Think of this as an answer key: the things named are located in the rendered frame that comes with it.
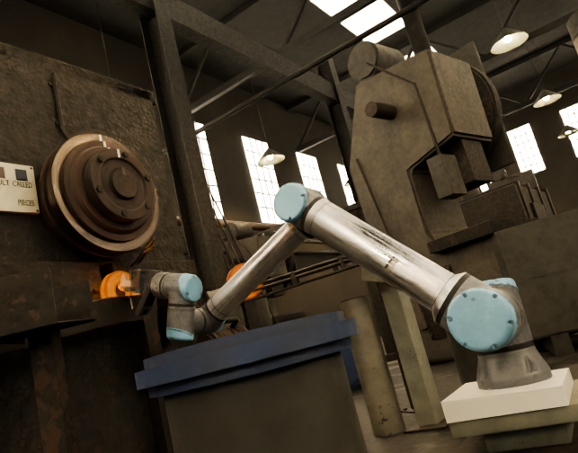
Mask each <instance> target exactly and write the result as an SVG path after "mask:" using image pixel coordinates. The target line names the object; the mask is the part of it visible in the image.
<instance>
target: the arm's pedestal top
mask: <svg viewBox="0 0 578 453"><path fill-rule="evenodd" d="M570 422H578V379H576V380H574V385H573V389H572V393H571V397H570V402H569V405H567V406H560V407H554V408H548V409H542V410H536V411H530V412H524V413H513V414H506V415H500V416H494V417H488V418H482V419H476V420H470V421H463V422H453V423H449V428H450V432H451V435H452V438H453V439H457V438H464V437H471V436H477V435H485V434H491V433H497V432H505V431H516V430H524V429H530V428H537V427H544V426H550V425H557V424H564V423H570Z"/></svg>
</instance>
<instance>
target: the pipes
mask: <svg viewBox="0 0 578 453"><path fill-rule="evenodd" d="M430 1H431V0H417V1H416V2H414V3H412V4H410V5H408V6H407V7H406V8H404V9H402V10H400V11H399V12H397V13H395V14H393V15H391V16H389V17H388V18H386V19H385V20H384V21H382V22H380V23H378V24H376V25H374V26H373V27H371V28H369V29H368V30H366V31H364V32H363V33H361V34H359V35H358V36H356V37H354V38H352V39H351V40H348V41H347V42H345V43H343V44H342V45H341V46H339V47H337V48H336V49H333V50H332V51H330V52H328V53H326V54H325V55H323V56H322V57H320V58H318V59H316V60H315V61H313V62H311V63H310V64H308V65H306V66H304V67H302V68H300V69H299V70H298V71H296V72H294V73H293V74H291V75H289V76H287V77H285V78H283V79H282V80H280V81H279V82H278V83H276V84H274V85H272V86H270V87H268V88H267V89H265V90H263V91H262V92H260V93H258V94H256V95H255V96H253V97H252V98H250V99H248V100H246V101H245V102H242V103H241V104H239V105H237V106H236V107H235V108H233V109H231V110H230V111H227V112H226V113H224V114H222V115H220V116H219V117H217V118H215V119H214V120H212V121H210V122H209V123H207V124H205V125H204V126H202V127H200V128H198V129H196V133H197V135H199V134H200V133H202V132H203V131H205V130H207V129H209V128H211V127H213V126H214V125H216V124H218V123H219V122H220V121H222V120H225V119H226V118H228V117H230V116H232V115H233V114H235V113H237V112H238V111H241V110H242V109H243V108H245V107H247V106H249V105H250V104H252V103H254V102H256V101H258V100H260V99H261V98H263V97H264V96H266V95H267V94H269V93H272V92H273V91H275V90H277V89H279V88H280V87H282V86H283V85H285V84H287V83H289V82H290V81H292V80H294V79H296V78H297V77H299V76H302V75H303V74H305V73H306V72H308V71H309V70H311V69H313V68H314V67H317V66H319V65H320V64H322V63H324V62H325V61H326V60H328V59H330V58H332V57H334V56H336V55H337V54H339V53H341V52H343V51H344V50H346V49H348V48H349V47H351V46H353V45H355V44H356V43H358V42H360V41H362V40H364V39H366V38H367V37H368V36H370V35H372V34H373V33H375V32H377V31H379V30H381V29H383V28H385V27H386V26H388V25H389V24H390V23H392V22H395V21H396V20H398V19H400V18H402V17H403V16H405V15H407V14H409V13H410V12H412V11H413V10H415V9H417V8H419V7H420V6H422V5H424V4H426V3H428V2H430ZM176 220H177V225H178V226H181V225H182V221H181V217H176ZM226 222H227V223H248V224H250V225H251V226H252V228H253V230H255V231H265V230H267V229H270V228H272V227H275V226H277V225H274V224H264V223H252V222H241V221H230V220H226ZM302 244H324V243H323V242H322V241H308V240H305V241H304V242H303V243H302ZM294 255H342V254H341V253H339V252H337V251H294Z"/></svg>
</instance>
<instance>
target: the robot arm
mask: <svg viewBox="0 0 578 453"><path fill-rule="evenodd" d="M273 207H274V212H275V214H276V216H277V217H278V218H279V219H281V220H282V221H284V222H286V223H285V224H284V225H283V226H282V227H281V228H280V229H279V230H278V231H277V232H276V233H275V234H274V235H273V236H272V237H271V239H270V240H269V241H268V242H267V243H266V244H265V245H264V246H263V247H262V248H261V249H260V250H259V251H258V252H257V253H256V254H255V255H254V256H253V257H252V258H251V259H250V260H249V261H248V262H247V263H246V264H245V265H244V266H243V267H242V268H241V269H240V270H239V271H238V272H237V273H236V274H235V275H234V276H233V277H232V278H231V279H230V280H229V281H228V282H227V283H226V284H225V285H224V286H223V287H222V288H221V289H220V290H219V291H218V292H217V293H216V294H215V295H214V296H213V297H212V298H211V299H209V300H208V301H207V302H206V303H205V304H204V305H203V306H202V307H201V308H195V305H196V301H198V300H199V299H200V297H201V294H202V290H203V287H202V283H201V281H200V279H199V278H198V277H197V276H196V275H193V274H189V273H170V272H163V271H156V270H149V269H134V270H129V280H127V277H126V275H125V274H122V276H121V281H120V285H118V288H119V290H120V291H126V292H131V293H142V294H143V296H142V298H141V299H140V301H139V304H138V307H137V309H136V312H135V313H136V314H137V315H138V316H142V315H148V314H149V312H150V309H151V307H152V305H153V304H154V302H155V300H156V298H161V299H168V309H167V325H166V337H167V338H168V339H170V340H176V341H193V338H194V335H199V334H205V333H215V332H218V331H219V330H220V329H221V328H222V327H223V325H224V323H225V320H226V319H227V317H228V316H229V315H230V314H231V313H232V312H233V311H234V310H235V309H236V308H237V307H238V306H239V305H240V304H241V303H242V302H243V301H244V300H245V299H246V298H247V297H248V296H249V295H250V294H251V293H252V292H253V291H254V290H255V289H256V288H257V287H258V286H259V285H260V284H261V283H262V282H263V281H265V280H266V279H267V278H268V277H269V276H270V275H271V274H272V273H273V272H274V271H275V270H276V269H277V268H278V267H279V266H280V265H281V264H282V263H283V262H284V261H285V260H286V259H287V258H288V257H289V256H290V255H291V254H292V253H293V252H294V251H295V250H296V249H297V248H298V247H299V246H300V245H301V244H302V243H303V242H304V241H305V240H307V239H309V240H312V239H314V238H317V239H319V240H320V241H322V242H323V243H325V244H327V245H329V246H330V247H332V248H333V249H334V250H335V251H337V252H339V253H341V254H342V255H344V256H345V257H347V258H349V259H350V260H352V261H353V262H355V263H357V264H358V265H359V266H361V267H362V268H364V269H366V270H367V271H369V272H371V273H372V274H374V275H376V276H377V277H379V278H380V279H382V280H383V281H385V282H386V283H388V284H389V285H391V286H392V287H394V288H396V289H398V290H399V291H401V292H402V293H404V294H406V295H407V296H408V297H409V298H411V299H413V300H415V301H416V302H418V303H419V304H421V305H423V306H425V307H426V308H428V309H429V310H431V311H432V315H433V319H434V322H435V323H436V324H438V325H440V326H441V327H443V328H444V329H446V330H447V331H449V332H450V333H451V334H452V336H453V337H454V338H455V340H456V341H457V342H458V343H460V344H461V345H462V346H464V347H466V348H468V349H470V350H472V351H476V354H477V357H478V365H477V376H476V382H477V385H478V388H479V389H482V390H495V389H504V388H511V387H517V386H526V385H530V384H534V383H537V382H541V381H544V380H547V379H550V378H551V377H552V376H553V375H552V372H551V369H550V367H549V366H548V365H547V363H546V362H545V360H544V359H543V358H542V356H541V355H540V354H539V352H538V350H537V349H536V347H535V343H534V341H533V338H532V335H531V331H530V329H529V323H528V320H527V317H526V314H525V311H524V308H523V305H522V302H521V299H520V293H519V289H518V287H517V286H516V283H515V281H514V280H513V279H511V278H500V279H496V280H486V281H481V280H478V279H477V278H475V277H473V276H471V275H470V274H468V273H466V272H464V273H459V274H453V273H451V272H449V271H447V270H445V269H444V268H442V267H440V266H439V265H438V264H436V263H434V262H432V261H430V260H428V259H427V258H425V257H423V256H422V255H420V254H418V253H417V252H415V251H413V250H412V249H410V248H408V247H407V246H405V245H403V244H401V243H399V242H397V241H396V240H395V239H393V238H391V237H390V236H388V235H386V234H384V233H382V232H380V231H379V230H377V229H376V228H375V227H373V226H370V225H369V224H367V223H365V222H364V221H362V220H360V219H358V218H356V217H354V216H353V215H352V214H350V213H349V212H347V211H345V210H343V209H341V208H339V207H338V206H336V205H334V204H333V203H332V202H330V201H329V200H328V199H327V198H326V197H325V196H324V194H322V193H321V192H320V191H317V190H314V189H311V188H308V187H306V186H303V185H302V184H300V183H294V182H291V183H287V184H285V185H283V186H282V187H280V188H279V190H278V191H277V193H276V195H275V197H274V201H273ZM134 275H137V276H134Z"/></svg>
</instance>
